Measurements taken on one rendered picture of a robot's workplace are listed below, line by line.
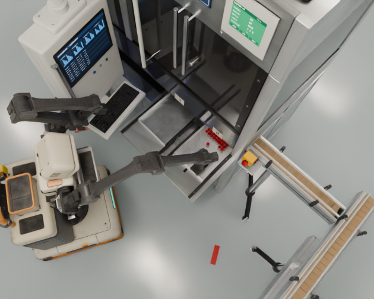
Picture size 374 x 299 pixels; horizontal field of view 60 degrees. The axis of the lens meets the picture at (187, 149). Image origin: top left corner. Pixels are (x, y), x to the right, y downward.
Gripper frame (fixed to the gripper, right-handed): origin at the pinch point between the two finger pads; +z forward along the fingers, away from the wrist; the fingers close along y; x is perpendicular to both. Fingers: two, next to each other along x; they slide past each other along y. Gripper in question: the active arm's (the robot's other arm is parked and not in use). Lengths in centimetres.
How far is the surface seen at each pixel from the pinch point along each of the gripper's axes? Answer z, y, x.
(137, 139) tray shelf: 4.8, -9.9, 44.5
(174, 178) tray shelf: 5.2, -11.5, 8.0
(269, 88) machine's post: -84, 13, -10
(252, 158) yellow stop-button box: -15.3, 25.3, -19.9
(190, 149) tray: 1.8, 10.0, 14.4
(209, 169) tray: 2.1, 8.7, -4.0
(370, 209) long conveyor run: -12, 56, -91
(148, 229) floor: 97, -29, 9
